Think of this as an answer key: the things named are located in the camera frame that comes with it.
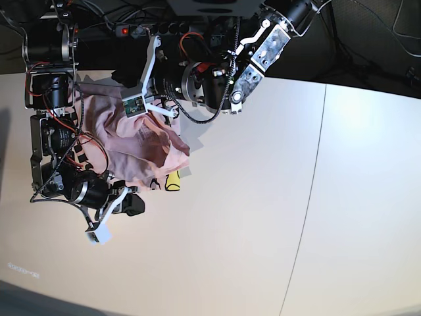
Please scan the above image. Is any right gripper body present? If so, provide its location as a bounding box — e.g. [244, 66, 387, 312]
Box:
[31, 157, 122, 213]

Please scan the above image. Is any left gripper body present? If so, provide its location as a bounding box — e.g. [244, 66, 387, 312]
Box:
[151, 49, 249, 115]

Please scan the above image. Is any pink T-shirt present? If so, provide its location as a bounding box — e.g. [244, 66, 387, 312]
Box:
[74, 83, 190, 191]

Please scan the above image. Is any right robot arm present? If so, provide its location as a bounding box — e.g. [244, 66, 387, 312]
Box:
[17, 1, 145, 222]

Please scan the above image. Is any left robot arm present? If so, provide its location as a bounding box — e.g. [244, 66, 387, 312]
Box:
[112, 1, 324, 117]

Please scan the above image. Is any white power strip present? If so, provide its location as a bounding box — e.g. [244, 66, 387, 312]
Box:
[114, 22, 191, 39]

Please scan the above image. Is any white table sticker label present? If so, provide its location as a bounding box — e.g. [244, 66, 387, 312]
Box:
[7, 262, 40, 279]

